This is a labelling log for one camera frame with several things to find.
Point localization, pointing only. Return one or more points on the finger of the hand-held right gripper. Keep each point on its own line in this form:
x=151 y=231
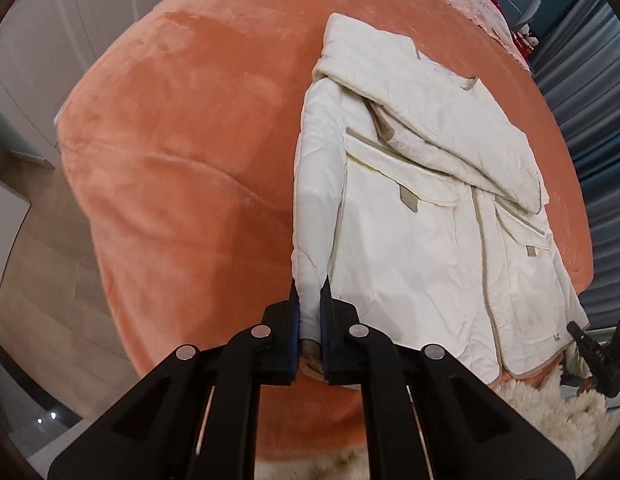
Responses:
x=578 y=336

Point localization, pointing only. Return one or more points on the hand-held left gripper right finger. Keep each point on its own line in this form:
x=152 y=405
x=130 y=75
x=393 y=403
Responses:
x=324 y=345

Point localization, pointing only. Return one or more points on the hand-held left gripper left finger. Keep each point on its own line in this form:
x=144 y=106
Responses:
x=294 y=340

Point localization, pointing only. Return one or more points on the cream quilted jacket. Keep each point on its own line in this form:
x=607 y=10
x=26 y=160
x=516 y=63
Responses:
x=414 y=260

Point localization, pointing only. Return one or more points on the cream fluffy rug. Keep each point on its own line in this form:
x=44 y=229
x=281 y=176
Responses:
x=539 y=415

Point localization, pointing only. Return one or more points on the orange fleece blanket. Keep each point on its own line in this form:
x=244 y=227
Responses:
x=190 y=185

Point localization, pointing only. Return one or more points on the grey blue curtain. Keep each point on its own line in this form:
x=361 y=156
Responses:
x=589 y=110

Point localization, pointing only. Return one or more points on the red and white dolls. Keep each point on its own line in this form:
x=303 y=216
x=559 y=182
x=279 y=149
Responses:
x=524 y=42

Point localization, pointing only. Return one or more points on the white low cabinet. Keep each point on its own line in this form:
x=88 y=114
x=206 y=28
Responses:
x=5 y=225

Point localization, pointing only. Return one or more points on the blue upholstered headboard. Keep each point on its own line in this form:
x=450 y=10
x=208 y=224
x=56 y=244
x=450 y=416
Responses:
x=529 y=10

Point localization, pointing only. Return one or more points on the white panelled wardrobe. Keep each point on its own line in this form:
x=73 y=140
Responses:
x=40 y=60

